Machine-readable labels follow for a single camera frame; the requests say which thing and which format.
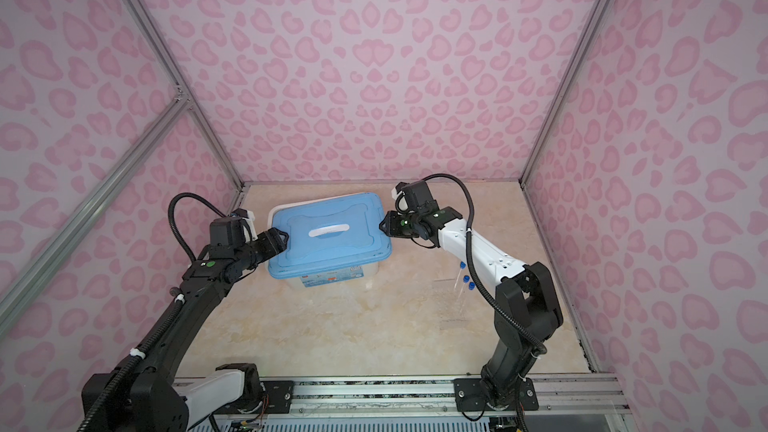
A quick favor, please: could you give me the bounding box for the blue plastic bin lid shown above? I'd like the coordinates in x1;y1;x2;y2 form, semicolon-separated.
267;192;393;280

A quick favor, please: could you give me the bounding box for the white plastic storage bin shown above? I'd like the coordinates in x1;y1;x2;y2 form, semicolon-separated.
267;194;385;289

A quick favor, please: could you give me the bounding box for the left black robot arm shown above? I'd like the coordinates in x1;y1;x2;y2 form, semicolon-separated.
79;215;289;431

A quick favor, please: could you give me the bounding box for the clear plastic bag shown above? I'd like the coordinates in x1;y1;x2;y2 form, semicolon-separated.
431;279;473;330

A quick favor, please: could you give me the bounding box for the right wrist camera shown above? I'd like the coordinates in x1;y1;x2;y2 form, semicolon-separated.
391;182;411;201

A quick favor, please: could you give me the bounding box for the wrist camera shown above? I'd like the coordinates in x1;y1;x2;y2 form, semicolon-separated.
231;208;257;242
391;182;411;201

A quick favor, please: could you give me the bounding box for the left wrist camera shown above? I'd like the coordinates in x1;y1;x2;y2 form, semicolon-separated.
231;208;257;242

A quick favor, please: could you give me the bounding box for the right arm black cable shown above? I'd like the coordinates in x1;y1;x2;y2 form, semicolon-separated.
395;173;547;355

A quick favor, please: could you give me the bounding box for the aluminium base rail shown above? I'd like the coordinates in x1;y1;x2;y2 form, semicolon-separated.
173;374;638;431

